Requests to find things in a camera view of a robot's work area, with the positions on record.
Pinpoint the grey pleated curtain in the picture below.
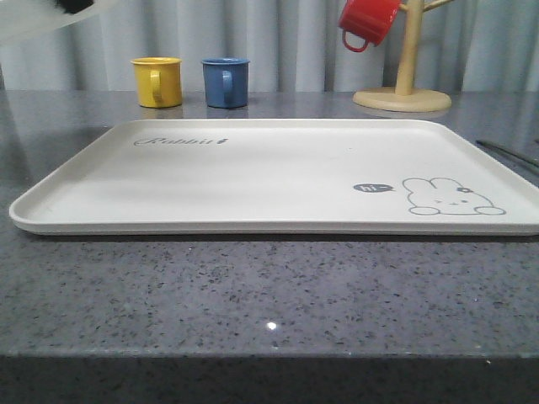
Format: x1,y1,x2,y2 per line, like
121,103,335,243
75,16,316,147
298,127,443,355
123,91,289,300
1,1,538,92

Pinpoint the red enamel mug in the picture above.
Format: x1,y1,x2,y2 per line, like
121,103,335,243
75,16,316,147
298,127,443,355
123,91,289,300
339,0,401,53

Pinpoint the white round plate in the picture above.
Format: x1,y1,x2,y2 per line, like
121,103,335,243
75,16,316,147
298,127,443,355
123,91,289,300
1,0,116,45

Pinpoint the blue enamel mug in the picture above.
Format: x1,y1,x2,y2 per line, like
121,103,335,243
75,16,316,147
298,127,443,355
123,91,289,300
201,57,249,109

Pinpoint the silver metal fork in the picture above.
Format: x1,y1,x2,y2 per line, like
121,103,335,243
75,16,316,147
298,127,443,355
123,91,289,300
475,140,539,172

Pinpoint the yellow enamel mug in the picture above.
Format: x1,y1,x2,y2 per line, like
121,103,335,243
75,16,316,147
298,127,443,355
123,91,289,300
131,57,183,109

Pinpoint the wooden mug tree stand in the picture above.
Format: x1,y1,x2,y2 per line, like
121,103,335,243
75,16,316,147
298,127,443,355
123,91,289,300
353,0,451,113

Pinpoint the cream rabbit serving tray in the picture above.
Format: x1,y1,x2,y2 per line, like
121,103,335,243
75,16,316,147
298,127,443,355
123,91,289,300
9,120,538,236

